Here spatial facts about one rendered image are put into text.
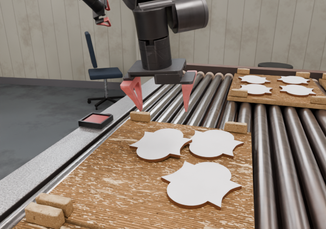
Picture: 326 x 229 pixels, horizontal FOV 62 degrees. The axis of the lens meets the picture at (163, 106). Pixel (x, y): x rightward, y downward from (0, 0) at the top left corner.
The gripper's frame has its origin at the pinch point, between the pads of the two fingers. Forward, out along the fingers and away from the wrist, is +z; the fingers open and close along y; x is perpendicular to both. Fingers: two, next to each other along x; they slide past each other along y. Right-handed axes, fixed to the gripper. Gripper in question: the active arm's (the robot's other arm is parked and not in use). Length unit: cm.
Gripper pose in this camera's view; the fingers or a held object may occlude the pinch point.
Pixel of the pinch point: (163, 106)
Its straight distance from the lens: 56.2
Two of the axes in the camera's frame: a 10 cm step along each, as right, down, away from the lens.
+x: -2.2, 4.9, -8.4
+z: 1.2, 8.7, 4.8
